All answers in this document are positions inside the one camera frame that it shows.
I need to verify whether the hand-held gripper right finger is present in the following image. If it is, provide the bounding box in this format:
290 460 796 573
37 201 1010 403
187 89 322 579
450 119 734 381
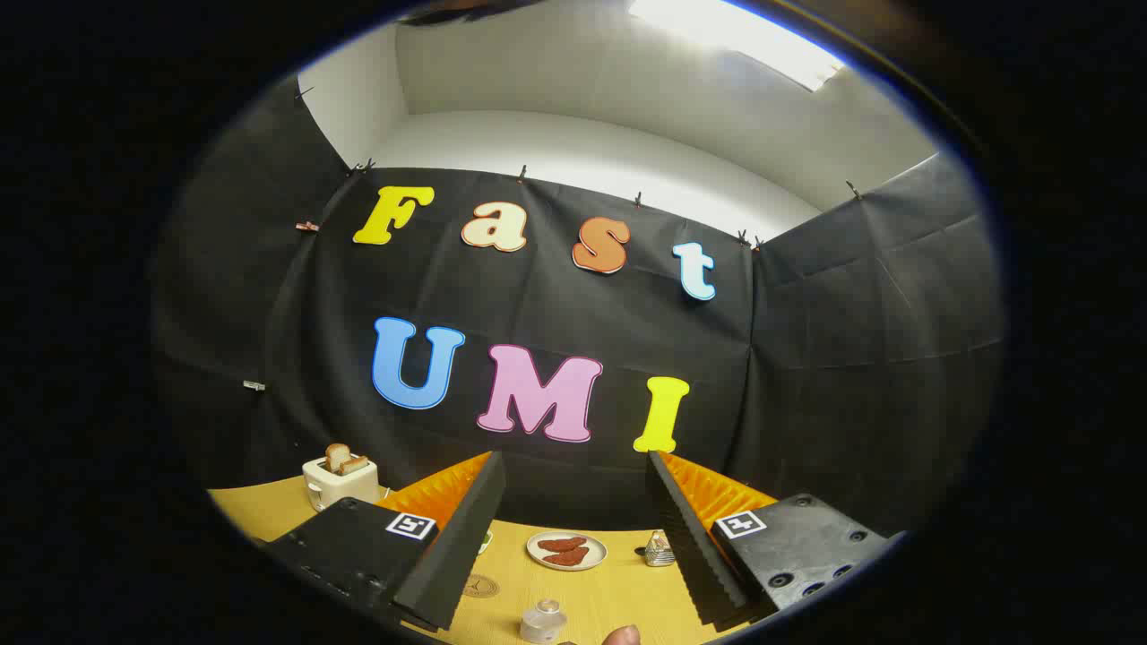
647 451 890 631

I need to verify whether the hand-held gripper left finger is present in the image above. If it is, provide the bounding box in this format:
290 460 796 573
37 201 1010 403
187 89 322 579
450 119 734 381
260 451 507 632

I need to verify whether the clear juice bottle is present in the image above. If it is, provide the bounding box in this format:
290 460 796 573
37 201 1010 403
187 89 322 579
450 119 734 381
521 598 568 644

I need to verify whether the wooden table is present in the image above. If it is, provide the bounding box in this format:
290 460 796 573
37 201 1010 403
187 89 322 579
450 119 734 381
208 475 763 645

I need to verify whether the white plate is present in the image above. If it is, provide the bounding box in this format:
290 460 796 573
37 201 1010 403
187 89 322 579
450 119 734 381
526 531 608 572

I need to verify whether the cream toaster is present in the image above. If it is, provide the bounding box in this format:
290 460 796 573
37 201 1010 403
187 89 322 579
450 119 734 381
302 457 381 512

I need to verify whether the black backdrop cloth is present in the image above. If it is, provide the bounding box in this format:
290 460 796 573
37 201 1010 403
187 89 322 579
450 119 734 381
152 76 1005 538

